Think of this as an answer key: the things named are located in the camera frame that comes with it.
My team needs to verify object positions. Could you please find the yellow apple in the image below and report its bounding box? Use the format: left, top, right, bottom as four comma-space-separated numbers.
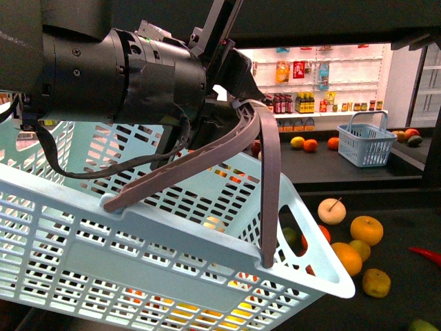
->
350, 216, 384, 246

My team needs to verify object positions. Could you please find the large light blue basket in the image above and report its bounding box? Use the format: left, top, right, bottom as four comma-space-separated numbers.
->
1, 120, 356, 330

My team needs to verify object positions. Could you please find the black metal display shelf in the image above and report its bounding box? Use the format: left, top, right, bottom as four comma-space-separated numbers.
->
0, 0, 441, 331

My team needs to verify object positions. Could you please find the mango pile right shelf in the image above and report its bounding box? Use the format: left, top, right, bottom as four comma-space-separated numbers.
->
393, 128, 423, 148

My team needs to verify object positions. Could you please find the red chili pepper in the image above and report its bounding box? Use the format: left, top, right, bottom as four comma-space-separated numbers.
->
409, 247, 441, 268

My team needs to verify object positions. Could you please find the brown basket handle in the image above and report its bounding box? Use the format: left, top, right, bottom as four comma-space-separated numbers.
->
103, 99, 280, 268

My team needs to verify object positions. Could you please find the orange near small basket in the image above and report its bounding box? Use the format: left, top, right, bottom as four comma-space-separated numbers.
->
327, 137, 340, 151

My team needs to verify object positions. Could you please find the yellow green lemon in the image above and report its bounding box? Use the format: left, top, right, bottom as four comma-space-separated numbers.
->
362, 268, 391, 299

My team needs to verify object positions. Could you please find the white supermarket shelf right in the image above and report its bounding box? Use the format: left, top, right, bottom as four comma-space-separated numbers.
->
243, 43, 392, 132

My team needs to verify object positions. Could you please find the orange beside far lemon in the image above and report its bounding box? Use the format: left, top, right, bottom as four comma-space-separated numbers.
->
303, 139, 318, 152

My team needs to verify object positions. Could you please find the small blue plastic basket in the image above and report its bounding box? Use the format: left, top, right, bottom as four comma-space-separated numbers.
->
337, 110, 398, 168

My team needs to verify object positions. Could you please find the green apple near shelf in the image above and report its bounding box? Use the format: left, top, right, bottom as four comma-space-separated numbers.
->
407, 319, 438, 331

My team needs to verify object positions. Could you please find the orange fruit near front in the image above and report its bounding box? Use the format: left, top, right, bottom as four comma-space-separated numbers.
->
331, 242, 362, 277

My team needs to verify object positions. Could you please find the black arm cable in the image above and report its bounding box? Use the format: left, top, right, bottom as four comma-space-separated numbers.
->
0, 92, 192, 180

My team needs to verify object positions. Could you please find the yellow lemon on far shelf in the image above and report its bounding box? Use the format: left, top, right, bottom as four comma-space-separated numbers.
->
290, 137, 305, 150

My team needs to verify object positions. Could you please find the white pear with stem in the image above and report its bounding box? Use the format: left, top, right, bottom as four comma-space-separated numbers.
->
318, 198, 347, 225

